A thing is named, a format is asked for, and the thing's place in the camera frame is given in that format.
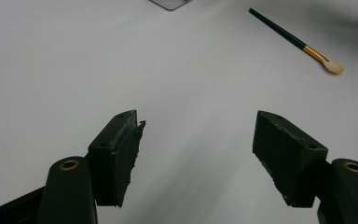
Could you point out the clear acrylic organizer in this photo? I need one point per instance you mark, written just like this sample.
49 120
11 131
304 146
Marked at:
170 3

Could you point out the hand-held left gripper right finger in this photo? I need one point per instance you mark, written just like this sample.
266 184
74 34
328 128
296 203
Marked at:
287 161

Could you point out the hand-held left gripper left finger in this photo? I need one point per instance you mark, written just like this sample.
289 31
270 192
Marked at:
115 161

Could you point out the fluffy-headed black makeup brush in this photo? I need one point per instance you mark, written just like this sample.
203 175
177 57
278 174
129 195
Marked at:
292 36

